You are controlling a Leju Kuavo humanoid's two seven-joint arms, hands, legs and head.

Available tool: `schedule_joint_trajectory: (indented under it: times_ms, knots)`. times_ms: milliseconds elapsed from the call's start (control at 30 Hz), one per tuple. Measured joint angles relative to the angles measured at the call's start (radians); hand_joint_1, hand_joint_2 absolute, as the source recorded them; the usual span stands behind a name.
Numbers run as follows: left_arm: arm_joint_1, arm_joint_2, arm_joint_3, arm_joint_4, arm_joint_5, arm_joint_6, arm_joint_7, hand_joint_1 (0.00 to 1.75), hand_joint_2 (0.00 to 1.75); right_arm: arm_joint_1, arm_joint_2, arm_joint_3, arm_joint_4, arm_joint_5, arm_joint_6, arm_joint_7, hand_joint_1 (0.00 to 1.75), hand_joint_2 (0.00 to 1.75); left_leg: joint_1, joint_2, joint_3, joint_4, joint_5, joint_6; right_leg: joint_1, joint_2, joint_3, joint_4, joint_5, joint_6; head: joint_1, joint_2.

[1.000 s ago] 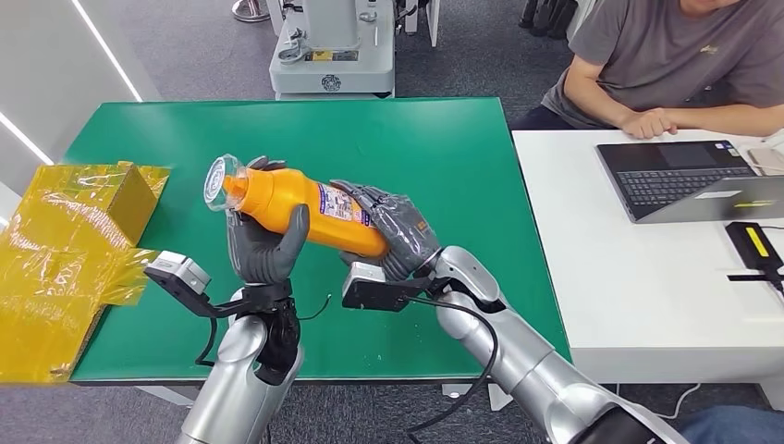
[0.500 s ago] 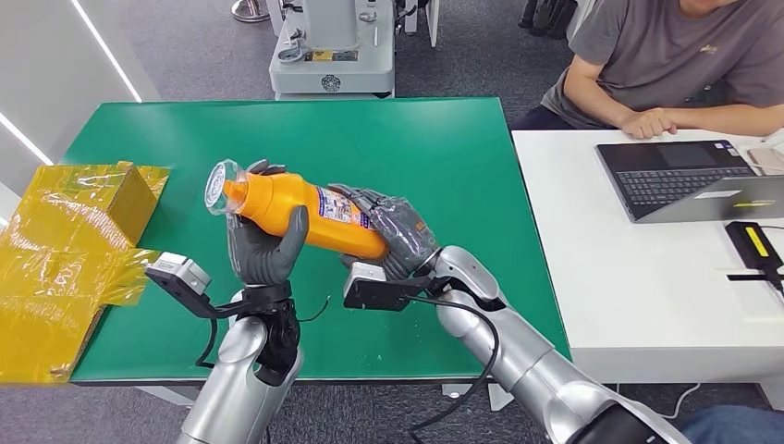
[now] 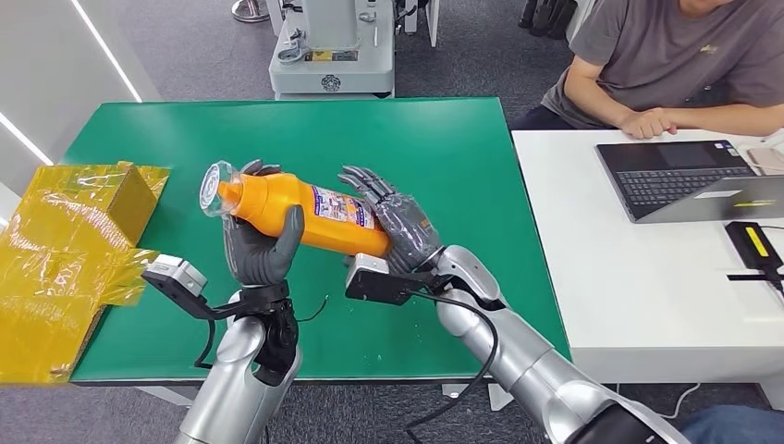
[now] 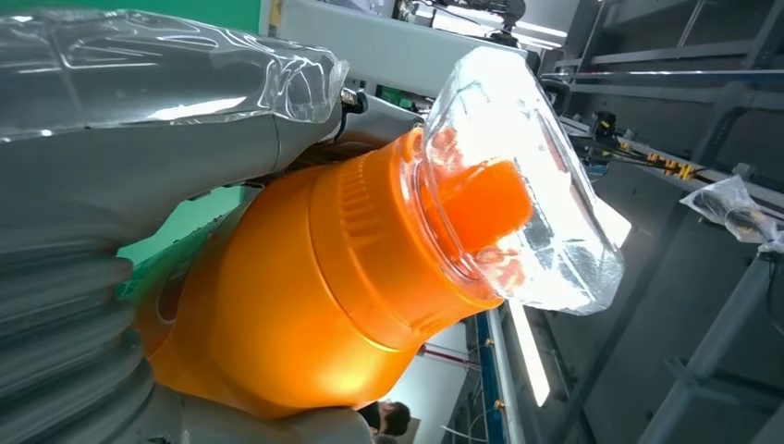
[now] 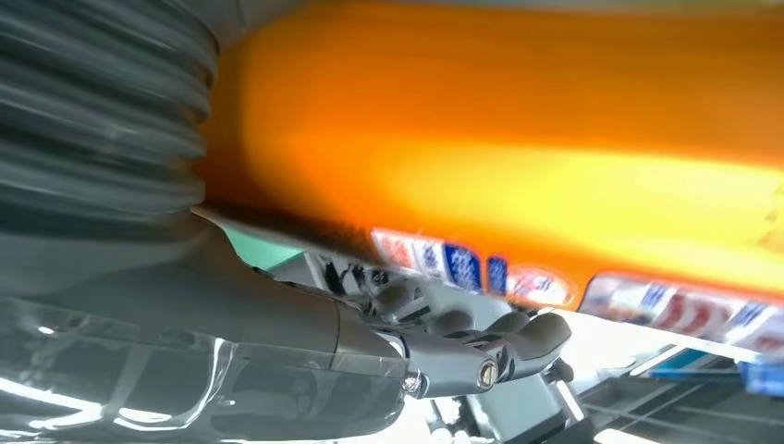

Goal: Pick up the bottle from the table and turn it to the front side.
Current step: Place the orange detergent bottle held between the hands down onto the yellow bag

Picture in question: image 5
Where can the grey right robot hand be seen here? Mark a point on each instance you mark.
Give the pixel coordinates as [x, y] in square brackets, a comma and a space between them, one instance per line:
[184, 343]

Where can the green table mat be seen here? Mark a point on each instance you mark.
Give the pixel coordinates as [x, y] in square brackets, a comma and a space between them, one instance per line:
[260, 252]

